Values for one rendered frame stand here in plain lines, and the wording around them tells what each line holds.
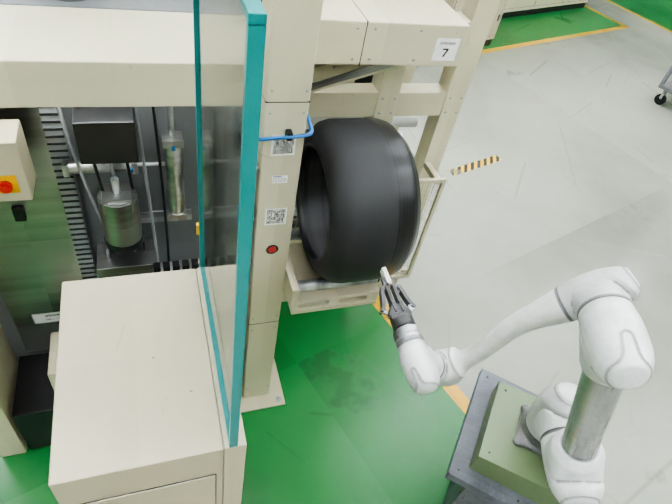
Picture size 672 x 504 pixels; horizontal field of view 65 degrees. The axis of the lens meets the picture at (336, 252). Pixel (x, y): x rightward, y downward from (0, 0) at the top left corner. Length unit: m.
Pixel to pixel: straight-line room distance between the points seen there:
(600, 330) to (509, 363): 1.94
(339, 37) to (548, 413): 1.39
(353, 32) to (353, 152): 0.38
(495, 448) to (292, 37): 1.49
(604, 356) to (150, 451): 1.02
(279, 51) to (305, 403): 1.83
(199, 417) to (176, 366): 0.15
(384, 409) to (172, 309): 1.62
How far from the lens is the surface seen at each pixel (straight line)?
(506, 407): 2.15
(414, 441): 2.81
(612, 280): 1.48
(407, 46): 1.92
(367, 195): 1.68
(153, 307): 1.49
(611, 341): 1.36
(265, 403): 2.75
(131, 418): 1.32
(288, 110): 1.58
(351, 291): 2.10
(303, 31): 1.48
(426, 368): 1.64
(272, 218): 1.82
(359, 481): 2.66
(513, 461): 2.05
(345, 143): 1.74
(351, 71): 2.04
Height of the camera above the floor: 2.43
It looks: 44 degrees down
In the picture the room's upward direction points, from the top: 13 degrees clockwise
